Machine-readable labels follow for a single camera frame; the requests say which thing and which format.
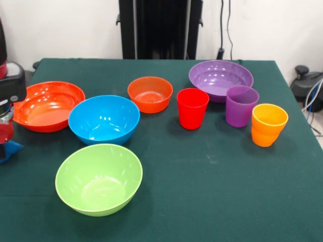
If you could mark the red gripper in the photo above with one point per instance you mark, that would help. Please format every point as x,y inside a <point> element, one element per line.
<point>6,132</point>

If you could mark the small dark blue bowl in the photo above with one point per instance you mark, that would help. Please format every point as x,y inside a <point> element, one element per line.
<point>11,148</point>

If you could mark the large orange bowl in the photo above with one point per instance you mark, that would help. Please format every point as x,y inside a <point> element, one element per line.
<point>50,108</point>

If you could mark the green bowl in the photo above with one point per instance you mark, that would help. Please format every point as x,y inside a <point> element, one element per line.
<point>98,181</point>

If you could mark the large light blue bowl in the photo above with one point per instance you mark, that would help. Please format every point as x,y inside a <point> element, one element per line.
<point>103,121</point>

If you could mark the small orange bowl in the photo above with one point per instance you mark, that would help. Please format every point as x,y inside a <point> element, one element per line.
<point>151,106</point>

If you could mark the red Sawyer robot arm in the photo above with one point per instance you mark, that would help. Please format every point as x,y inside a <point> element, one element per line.
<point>10,85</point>

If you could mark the red cup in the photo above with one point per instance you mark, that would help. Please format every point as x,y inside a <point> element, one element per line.
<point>191,113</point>

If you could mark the dark green table cloth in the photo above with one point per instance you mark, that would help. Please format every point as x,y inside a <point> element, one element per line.
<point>202,189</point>

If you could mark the purple bowl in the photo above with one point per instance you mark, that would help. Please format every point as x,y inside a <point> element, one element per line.
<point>214,78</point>

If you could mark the purple cup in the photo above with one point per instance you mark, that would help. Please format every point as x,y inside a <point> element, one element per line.
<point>239,113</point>

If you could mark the orange cup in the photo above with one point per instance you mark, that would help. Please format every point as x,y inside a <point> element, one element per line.
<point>267,131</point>

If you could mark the black chair base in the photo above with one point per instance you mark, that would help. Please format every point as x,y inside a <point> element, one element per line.
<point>308,83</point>

